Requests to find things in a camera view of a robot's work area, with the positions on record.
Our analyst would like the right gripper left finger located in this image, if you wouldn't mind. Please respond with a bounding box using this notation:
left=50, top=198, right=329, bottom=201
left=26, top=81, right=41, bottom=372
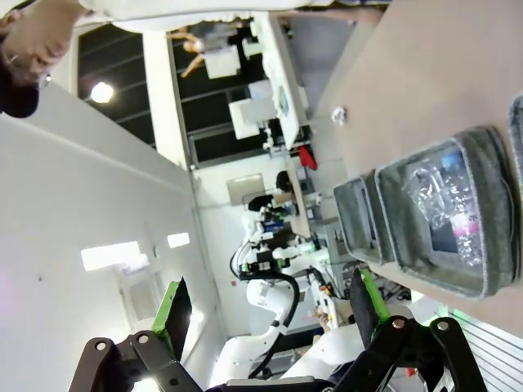
left=72, top=276, right=206, bottom=392

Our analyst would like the black left arm hose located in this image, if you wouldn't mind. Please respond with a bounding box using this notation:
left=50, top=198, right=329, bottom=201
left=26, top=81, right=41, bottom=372
left=230, top=239, right=302, bottom=377

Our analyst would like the clear plastic cup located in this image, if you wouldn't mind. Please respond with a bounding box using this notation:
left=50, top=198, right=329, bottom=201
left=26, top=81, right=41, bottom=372
left=401, top=164, right=451, bottom=230

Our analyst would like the rectangular ceiling light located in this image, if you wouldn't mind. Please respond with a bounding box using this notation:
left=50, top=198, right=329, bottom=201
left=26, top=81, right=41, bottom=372
left=166, top=232, right=191, bottom=249
left=80, top=240, right=141, bottom=272

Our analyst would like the red bag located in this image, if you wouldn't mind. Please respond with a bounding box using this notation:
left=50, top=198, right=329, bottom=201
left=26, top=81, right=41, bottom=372
left=298, top=144, right=320, bottom=171

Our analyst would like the person in white sweater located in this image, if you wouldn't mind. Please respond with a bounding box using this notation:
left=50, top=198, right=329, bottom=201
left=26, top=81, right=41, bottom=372
left=0, top=0, right=341, bottom=120

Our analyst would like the grey fabric basket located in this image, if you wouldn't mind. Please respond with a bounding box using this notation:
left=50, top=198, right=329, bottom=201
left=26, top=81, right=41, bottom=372
left=506, top=92, right=523, bottom=165
left=333, top=175, right=394, bottom=267
left=374, top=125, right=522, bottom=301

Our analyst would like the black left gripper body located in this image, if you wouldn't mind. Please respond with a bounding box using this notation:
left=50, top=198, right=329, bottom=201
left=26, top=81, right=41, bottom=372
left=244, top=250, right=284, bottom=274

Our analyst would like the small white table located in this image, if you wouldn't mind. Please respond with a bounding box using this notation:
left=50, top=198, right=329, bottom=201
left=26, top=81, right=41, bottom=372
left=261, top=16, right=306, bottom=150

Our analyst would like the round ceiling light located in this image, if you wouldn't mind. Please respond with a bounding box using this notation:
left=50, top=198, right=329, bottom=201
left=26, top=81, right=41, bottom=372
left=88, top=81, right=115, bottom=104

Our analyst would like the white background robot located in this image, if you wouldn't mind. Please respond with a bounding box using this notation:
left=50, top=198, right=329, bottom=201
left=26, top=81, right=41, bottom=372
left=240, top=206, right=288, bottom=247

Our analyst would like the crushed bottle with pink label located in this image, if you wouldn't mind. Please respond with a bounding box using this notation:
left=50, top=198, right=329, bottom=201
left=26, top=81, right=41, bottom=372
left=443, top=162, right=488, bottom=271

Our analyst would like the seated person with black hair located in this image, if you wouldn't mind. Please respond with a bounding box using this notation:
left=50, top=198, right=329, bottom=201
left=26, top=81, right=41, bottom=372
left=246, top=171, right=298, bottom=218

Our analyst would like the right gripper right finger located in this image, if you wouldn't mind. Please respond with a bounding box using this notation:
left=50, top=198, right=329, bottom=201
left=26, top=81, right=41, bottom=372
left=342, top=266, right=492, bottom=392

